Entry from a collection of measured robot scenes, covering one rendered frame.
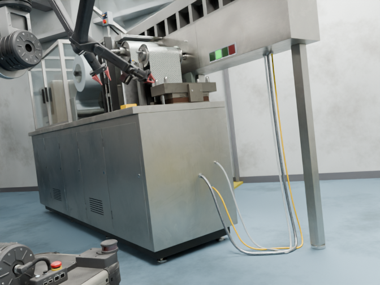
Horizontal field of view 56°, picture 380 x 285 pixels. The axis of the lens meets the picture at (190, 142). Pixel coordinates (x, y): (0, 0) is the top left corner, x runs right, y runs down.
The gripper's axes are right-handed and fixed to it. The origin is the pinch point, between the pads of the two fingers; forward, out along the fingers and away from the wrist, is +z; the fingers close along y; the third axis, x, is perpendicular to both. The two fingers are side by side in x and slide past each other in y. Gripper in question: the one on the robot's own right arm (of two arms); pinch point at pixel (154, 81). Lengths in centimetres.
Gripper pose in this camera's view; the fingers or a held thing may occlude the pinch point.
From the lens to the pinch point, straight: 231.2
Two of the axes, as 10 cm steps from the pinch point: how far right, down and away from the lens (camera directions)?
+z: 7.5, 3.7, 5.5
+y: 5.9, -0.1, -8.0
